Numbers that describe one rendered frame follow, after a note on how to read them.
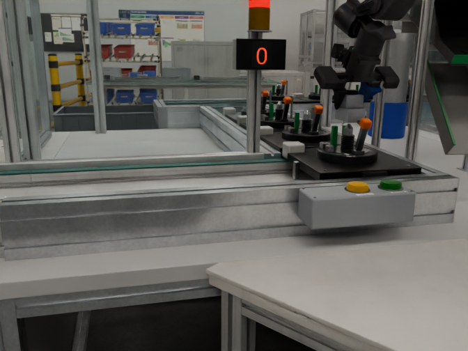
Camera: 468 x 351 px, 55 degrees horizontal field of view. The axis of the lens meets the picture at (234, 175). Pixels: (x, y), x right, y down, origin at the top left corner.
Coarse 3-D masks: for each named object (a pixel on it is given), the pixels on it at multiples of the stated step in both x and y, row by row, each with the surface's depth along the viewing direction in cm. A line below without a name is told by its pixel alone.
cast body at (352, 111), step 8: (352, 96) 101; (360, 96) 102; (344, 104) 102; (352, 104) 102; (360, 104) 102; (336, 112) 106; (344, 112) 102; (352, 112) 101; (360, 112) 102; (344, 120) 103; (352, 120) 102
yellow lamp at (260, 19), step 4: (252, 8) 104; (256, 8) 103; (260, 8) 103; (264, 8) 103; (268, 8) 104; (252, 12) 104; (256, 12) 103; (260, 12) 103; (264, 12) 103; (268, 12) 104; (252, 16) 104; (256, 16) 103; (260, 16) 103; (264, 16) 104; (268, 16) 104; (252, 20) 104; (256, 20) 104; (260, 20) 104; (264, 20) 104; (268, 20) 105; (252, 24) 104; (256, 24) 104; (260, 24) 104; (264, 24) 104; (268, 24) 105; (252, 28) 105; (256, 28) 104; (260, 28) 104; (264, 28) 104; (268, 28) 105
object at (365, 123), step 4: (360, 120) 98; (364, 120) 97; (368, 120) 97; (360, 124) 98; (364, 124) 97; (368, 124) 97; (360, 128) 99; (364, 128) 97; (368, 128) 98; (360, 132) 99; (364, 132) 99; (360, 136) 99; (364, 136) 99; (360, 140) 100; (364, 140) 100; (356, 144) 101; (360, 144) 100; (356, 148) 101; (360, 148) 101
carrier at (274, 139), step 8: (320, 104) 133; (296, 112) 133; (304, 112) 129; (296, 120) 133; (304, 120) 129; (320, 120) 134; (264, 128) 136; (272, 128) 136; (288, 128) 128; (296, 128) 134; (304, 128) 129; (320, 128) 134; (264, 136) 133; (272, 136) 133; (280, 136) 133; (288, 136) 127; (296, 136) 125; (304, 136) 124; (312, 136) 124; (320, 136) 125; (328, 136) 127; (272, 144) 123; (280, 144) 122; (304, 144) 122; (312, 144) 122; (280, 152) 118
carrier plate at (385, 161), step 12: (288, 156) 111; (300, 156) 108; (312, 156) 108; (384, 156) 109; (300, 168) 104; (312, 168) 98; (324, 168) 97; (336, 168) 98; (348, 168) 98; (360, 168) 98; (372, 168) 98; (384, 168) 98; (396, 168) 98; (408, 168) 98; (420, 168) 99
